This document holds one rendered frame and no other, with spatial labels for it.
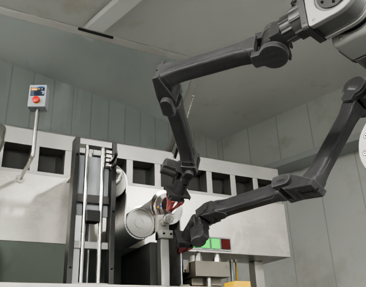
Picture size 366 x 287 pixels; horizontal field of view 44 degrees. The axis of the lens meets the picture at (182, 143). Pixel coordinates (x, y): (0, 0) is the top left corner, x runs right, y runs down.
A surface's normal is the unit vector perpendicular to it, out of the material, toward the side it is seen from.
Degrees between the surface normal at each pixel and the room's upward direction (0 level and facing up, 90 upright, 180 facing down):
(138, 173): 90
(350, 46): 180
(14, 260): 90
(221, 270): 90
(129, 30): 180
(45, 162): 90
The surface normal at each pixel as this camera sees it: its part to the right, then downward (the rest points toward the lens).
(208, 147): 0.69, -0.31
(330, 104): -0.73, -0.25
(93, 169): 0.45, -0.37
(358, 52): 0.04, 0.91
